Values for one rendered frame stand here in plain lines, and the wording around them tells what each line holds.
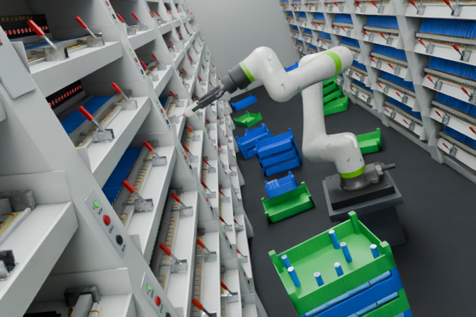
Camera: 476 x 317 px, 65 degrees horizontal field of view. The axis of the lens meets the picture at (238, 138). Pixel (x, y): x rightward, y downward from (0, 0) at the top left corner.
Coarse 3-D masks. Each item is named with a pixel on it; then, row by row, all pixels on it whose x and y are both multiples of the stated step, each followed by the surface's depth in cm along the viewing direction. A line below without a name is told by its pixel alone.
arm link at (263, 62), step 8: (264, 48) 144; (256, 56) 143; (264, 56) 142; (272, 56) 143; (240, 64) 146; (248, 64) 144; (256, 64) 143; (264, 64) 142; (272, 64) 142; (280, 64) 145; (248, 72) 144; (256, 72) 144; (264, 72) 143; (272, 72) 142
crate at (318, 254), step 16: (352, 224) 119; (320, 240) 118; (352, 240) 117; (368, 240) 114; (272, 256) 115; (288, 256) 118; (304, 256) 119; (320, 256) 116; (336, 256) 114; (352, 256) 111; (368, 256) 109; (384, 256) 100; (304, 272) 113; (320, 272) 110; (352, 272) 99; (368, 272) 101; (384, 272) 102; (288, 288) 110; (304, 288) 108; (320, 288) 99; (336, 288) 100; (352, 288) 101; (304, 304) 99; (320, 304) 100
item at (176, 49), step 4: (168, 44) 252; (172, 44) 236; (176, 44) 252; (180, 44) 252; (168, 48) 212; (172, 48) 251; (176, 48) 253; (180, 48) 253; (172, 52) 195; (176, 52) 237; (180, 52) 237; (172, 56) 196; (176, 56) 220; (180, 56) 231; (176, 60) 210; (180, 60) 229; (176, 64) 208
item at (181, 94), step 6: (174, 90) 192; (180, 90) 192; (186, 90) 192; (162, 96) 193; (168, 96) 191; (180, 96) 193; (186, 96) 193; (186, 102) 186; (180, 108) 175; (168, 114) 167; (174, 114) 166; (180, 114) 165; (180, 120) 156; (174, 126) 136; (180, 126) 149; (180, 132) 147; (180, 138) 146
